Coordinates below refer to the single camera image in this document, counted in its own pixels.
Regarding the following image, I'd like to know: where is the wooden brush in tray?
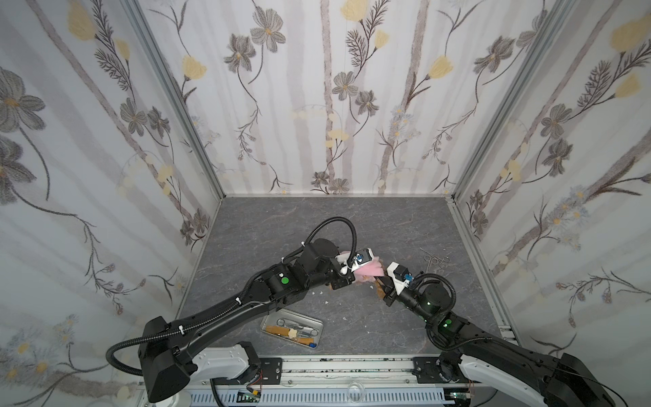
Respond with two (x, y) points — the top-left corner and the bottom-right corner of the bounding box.
(263, 326), (317, 349)

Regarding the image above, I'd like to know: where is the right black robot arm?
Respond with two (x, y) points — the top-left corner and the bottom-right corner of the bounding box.
(376, 276), (616, 406)

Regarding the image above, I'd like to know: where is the metal tray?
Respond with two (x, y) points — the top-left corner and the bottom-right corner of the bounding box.
(260, 309), (324, 349)

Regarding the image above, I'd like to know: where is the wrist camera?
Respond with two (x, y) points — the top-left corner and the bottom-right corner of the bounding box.
(336, 249), (376, 272)
(387, 262), (414, 295)

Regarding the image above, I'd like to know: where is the brown teddy bear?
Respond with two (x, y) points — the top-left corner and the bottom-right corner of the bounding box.
(355, 276), (386, 299)

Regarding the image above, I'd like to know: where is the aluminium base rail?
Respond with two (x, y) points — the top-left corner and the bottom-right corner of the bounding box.
(136, 353), (555, 407)

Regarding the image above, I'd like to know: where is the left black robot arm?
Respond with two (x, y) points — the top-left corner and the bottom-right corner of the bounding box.
(137, 238), (373, 403)

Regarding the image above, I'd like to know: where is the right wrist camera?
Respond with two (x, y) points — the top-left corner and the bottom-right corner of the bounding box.
(387, 262), (414, 295)

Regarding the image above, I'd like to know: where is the pink teddy hoodie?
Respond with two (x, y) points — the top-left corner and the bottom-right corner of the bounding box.
(352, 256), (385, 282)

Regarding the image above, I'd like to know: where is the black corrugated cable hose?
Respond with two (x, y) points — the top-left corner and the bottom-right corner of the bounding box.
(105, 215), (359, 377)

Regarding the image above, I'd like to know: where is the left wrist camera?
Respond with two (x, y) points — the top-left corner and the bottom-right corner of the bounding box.
(336, 249), (376, 272)

